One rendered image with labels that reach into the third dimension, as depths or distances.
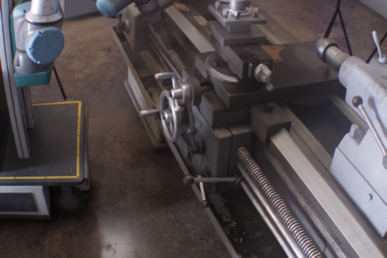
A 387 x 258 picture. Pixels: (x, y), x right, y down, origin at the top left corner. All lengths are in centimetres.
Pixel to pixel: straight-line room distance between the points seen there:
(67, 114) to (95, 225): 64
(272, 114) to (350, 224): 54
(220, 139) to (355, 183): 53
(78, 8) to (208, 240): 288
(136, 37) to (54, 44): 106
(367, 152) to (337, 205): 18
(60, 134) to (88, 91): 100
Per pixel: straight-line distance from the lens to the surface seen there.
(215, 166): 173
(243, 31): 175
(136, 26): 263
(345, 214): 137
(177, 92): 171
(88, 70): 368
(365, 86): 140
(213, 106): 165
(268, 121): 161
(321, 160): 155
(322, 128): 191
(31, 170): 228
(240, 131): 168
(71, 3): 453
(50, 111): 267
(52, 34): 165
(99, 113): 318
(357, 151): 140
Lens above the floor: 178
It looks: 34 degrees down
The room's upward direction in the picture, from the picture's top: 4 degrees clockwise
